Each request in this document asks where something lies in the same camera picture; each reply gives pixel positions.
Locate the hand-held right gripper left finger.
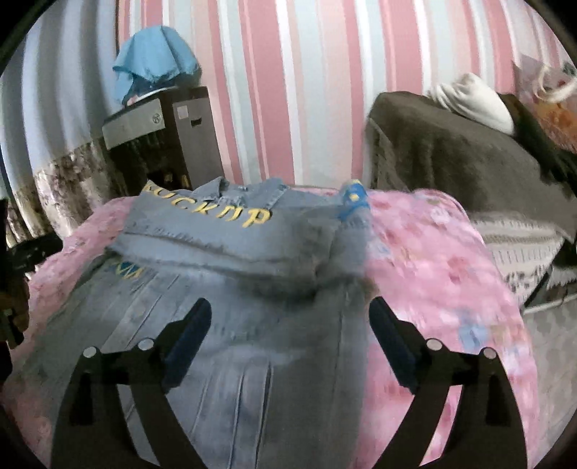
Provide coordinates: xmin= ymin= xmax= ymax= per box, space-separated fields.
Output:
xmin=50 ymin=298 xmax=212 ymax=469

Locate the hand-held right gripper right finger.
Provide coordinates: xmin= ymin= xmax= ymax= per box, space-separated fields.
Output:
xmin=369 ymin=297 xmax=528 ymax=469

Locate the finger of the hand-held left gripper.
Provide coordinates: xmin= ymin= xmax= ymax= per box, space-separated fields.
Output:
xmin=8 ymin=232 xmax=64 ymax=274

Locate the light blue denim jacket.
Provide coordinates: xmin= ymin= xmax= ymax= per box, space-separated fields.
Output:
xmin=4 ymin=177 xmax=376 ymax=469

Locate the striped curtain with floral hem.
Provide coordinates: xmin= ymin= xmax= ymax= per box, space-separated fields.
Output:
xmin=0 ymin=18 xmax=133 ymax=251

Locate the patterned beige sofa cover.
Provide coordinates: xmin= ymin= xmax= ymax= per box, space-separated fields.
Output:
xmin=469 ymin=212 xmax=569 ymax=308

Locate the dark cabinet with lace cover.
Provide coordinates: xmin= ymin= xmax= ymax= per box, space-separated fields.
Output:
xmin=523 ymin=250 xmax=577 ymax=313

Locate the grey brown box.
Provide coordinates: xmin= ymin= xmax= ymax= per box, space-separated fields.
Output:
xmin=101 ymin=86 xmax=223 ymax=199

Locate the brown blanket covered furniture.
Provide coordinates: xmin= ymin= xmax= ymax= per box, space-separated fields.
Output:
xmin=365 ymin=90 xmax=577 ymax=228

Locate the light blue cloth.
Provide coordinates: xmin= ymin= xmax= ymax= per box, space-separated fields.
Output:
xmin=113 ymin=26 xmax=201 ymax=105

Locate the black cloth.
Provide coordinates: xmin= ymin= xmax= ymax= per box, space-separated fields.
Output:
xmin=500 ymin=94 xmax=577 ymax=200

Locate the white folded cloth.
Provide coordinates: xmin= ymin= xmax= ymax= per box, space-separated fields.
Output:
xmin=426 ymin=72 xmax=515 ymax=135

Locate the pink floral gift bag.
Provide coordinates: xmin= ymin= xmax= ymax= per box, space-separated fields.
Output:
xmin=511 ymin=53 xmax=577 ymax=136

